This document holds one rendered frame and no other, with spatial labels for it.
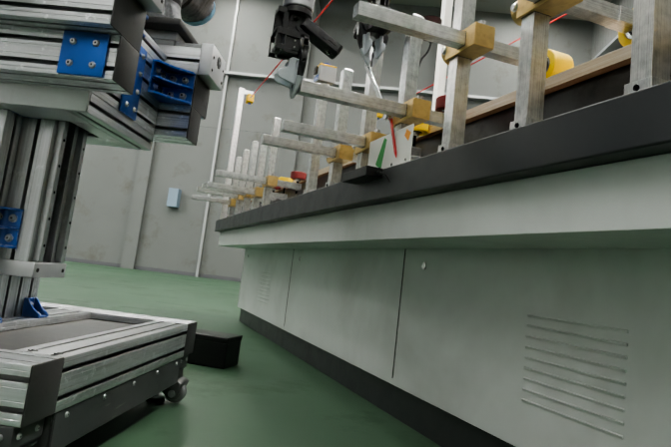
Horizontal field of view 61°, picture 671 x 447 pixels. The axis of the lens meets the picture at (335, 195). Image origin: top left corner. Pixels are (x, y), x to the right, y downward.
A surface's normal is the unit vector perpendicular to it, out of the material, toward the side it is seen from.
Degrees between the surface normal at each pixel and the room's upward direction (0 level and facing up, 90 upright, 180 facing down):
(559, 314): 90
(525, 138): 90
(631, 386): 90
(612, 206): 90
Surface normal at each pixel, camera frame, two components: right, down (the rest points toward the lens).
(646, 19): -0.93, -0.16
